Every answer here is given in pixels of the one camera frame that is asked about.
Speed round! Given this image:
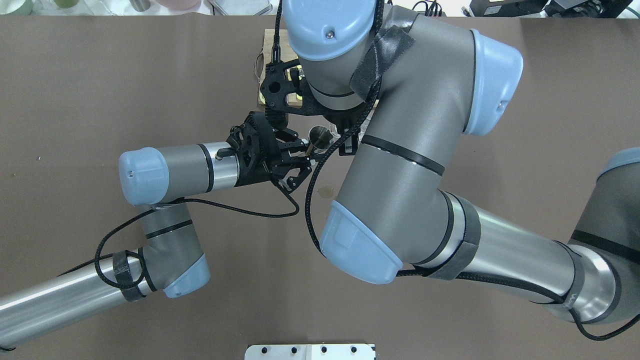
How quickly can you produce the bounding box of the steel jigger measuring cup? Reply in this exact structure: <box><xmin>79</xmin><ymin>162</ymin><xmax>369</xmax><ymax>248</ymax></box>
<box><xmin>306</xmin><ymin>125</ymin><xmax>334</xmax><ymax>157</ymax></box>

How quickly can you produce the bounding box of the steel shaker cup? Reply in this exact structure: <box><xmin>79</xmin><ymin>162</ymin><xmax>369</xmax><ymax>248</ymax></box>
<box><xmin>129</xmin><ymin>0</ymin><xmax>151</xmax><ymax>13</ymax></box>

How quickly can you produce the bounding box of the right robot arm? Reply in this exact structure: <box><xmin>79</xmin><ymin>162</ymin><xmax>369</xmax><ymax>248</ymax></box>
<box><xmin>279</xmin><ymin>0</ymin><xmax>639</xmax><ymax>329</ymax></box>

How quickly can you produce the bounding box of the green cup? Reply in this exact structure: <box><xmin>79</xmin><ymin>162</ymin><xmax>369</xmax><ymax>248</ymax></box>
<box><xmin>0</xmin><ymin>0</ymin><xmax>34</xmax><ymax>16</ymax></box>

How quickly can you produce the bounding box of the grey tray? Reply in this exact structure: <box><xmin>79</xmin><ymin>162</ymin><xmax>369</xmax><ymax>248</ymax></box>
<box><xmin>208</xmin><ymin>0</ymin><xmax>274</xmax><ymax>16</ymax></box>

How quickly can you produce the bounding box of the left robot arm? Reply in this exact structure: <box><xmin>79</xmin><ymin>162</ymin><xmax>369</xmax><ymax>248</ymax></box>
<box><xmin>1</xmin><ymin>111</ymin><xmax>323</xmax><ymax>354</ymax></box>

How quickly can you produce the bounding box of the white metal base plate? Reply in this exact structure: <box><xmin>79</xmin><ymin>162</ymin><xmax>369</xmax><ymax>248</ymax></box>
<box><xmin>244</xmin><ymin>343</ymin><xmax>377</xmax><ymax>360</ymax></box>

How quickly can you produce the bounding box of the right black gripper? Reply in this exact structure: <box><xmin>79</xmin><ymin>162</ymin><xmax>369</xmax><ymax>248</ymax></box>
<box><xmin>262</xmin><ymin>59</ymin><xmax>359</xmax><ymax>157</ymax></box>

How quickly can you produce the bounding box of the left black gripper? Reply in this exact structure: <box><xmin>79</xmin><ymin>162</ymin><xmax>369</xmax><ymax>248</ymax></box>
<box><xmin>227</xmin><ymin>111</ymin><xmax>325</xmax><ymax>194</ymax></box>

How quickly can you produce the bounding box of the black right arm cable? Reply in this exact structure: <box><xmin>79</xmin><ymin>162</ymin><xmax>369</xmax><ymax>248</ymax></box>
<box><xmin>272</xmin><ymin>0</ymin><xmax>640</xmax><ymax>342</ymax></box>

